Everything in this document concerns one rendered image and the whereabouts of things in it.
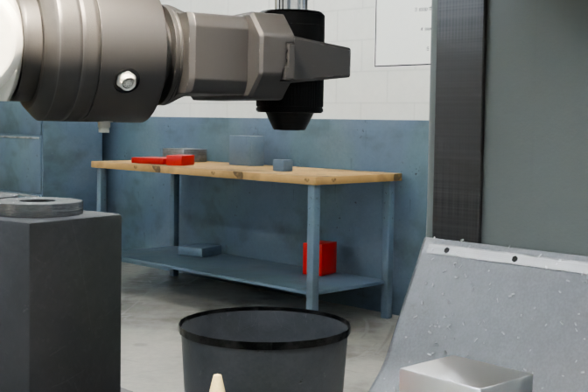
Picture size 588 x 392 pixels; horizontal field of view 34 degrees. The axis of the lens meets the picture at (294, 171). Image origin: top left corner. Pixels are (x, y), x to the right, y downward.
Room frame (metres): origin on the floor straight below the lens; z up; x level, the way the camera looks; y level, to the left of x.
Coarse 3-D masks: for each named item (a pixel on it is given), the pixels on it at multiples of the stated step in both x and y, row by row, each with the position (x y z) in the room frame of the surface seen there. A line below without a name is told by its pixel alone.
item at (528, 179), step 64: (448, 0) 1.04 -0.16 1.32; (512, 0) 0.99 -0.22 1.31; (576, 0) 0.94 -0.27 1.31; (448, 64) 1.04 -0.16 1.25; (512, 64) 0.99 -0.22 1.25; (576, 64) 0.94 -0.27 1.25; (448, 128) 1.03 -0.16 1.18; (512, 128) 0.98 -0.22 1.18; (576, 128) 0.93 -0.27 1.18; (448, 192) 1.03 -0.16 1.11; (512, 192) 0.98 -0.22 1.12; (576, 192) 0.93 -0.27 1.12
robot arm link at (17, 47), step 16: (0, 0) 0.53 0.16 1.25; (0, 16) 0.53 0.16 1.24; (16, 16) 0.54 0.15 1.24; (0, 32) 0.53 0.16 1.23; (16, 32) 0.53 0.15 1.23; (0, 48) 0.53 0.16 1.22; (16, 48) 0.53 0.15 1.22; (0, 64) 0.53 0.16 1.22; (16, 64) 0.53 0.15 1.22; (0, 80) 0.53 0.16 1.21
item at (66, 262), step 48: (0, 192) 1.07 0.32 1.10; (0, 240) 0.91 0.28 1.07; (48, 240) 0.91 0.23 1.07; (96, 240) 0.96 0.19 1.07; (0, 288) 0.91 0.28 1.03; (48, 288) 0.91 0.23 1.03; (96, 288) 0.96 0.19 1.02; (0, 336) 0.91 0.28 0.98; (48, 336) 0.91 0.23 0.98; (96, 336) 0.96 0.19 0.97; (0, 384) 0.91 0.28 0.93; (48, 384) 0.91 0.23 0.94; (96, 384) 0.96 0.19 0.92
